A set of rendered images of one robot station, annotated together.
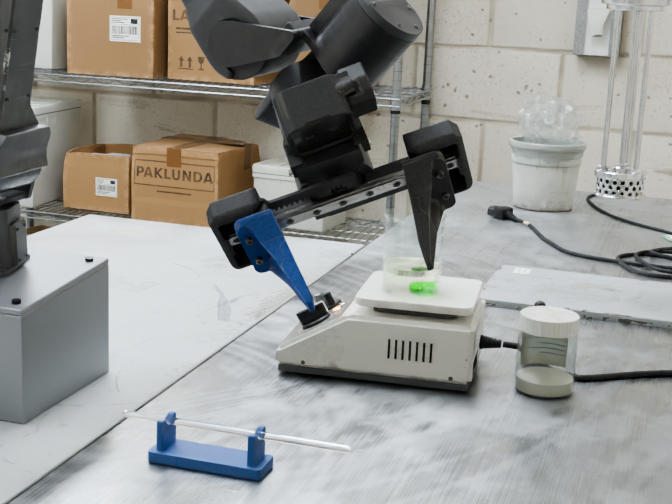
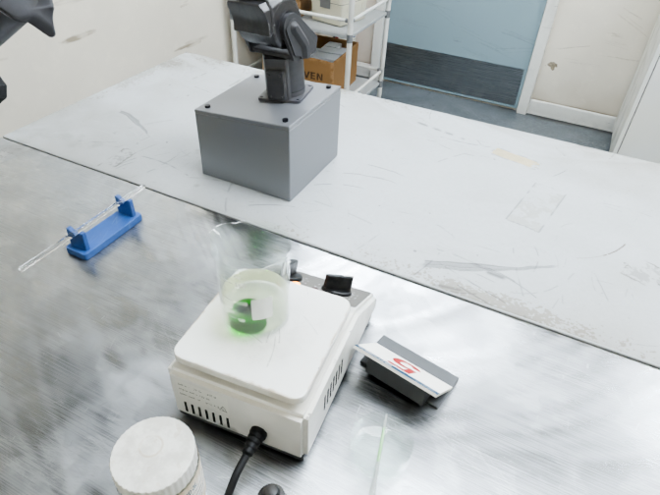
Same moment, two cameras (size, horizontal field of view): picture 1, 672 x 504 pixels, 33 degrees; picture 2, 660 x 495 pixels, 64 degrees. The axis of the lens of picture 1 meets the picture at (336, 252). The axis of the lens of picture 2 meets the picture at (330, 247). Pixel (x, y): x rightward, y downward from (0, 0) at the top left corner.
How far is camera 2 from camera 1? 130 cm
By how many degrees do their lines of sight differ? 88
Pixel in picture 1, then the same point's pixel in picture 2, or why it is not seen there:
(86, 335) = (261, 163)
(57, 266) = (275, 112)
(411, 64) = not seen: outside the picture
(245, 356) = (319, 268)
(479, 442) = (59, 391)
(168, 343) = (356, 230)
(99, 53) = not seen: outside the picture
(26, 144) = (247, 13)
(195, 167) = not seen: outside the picture
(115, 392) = (247, 203)
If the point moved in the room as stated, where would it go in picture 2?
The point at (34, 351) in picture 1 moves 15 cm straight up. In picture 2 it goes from (207, 139) to (194, 33)
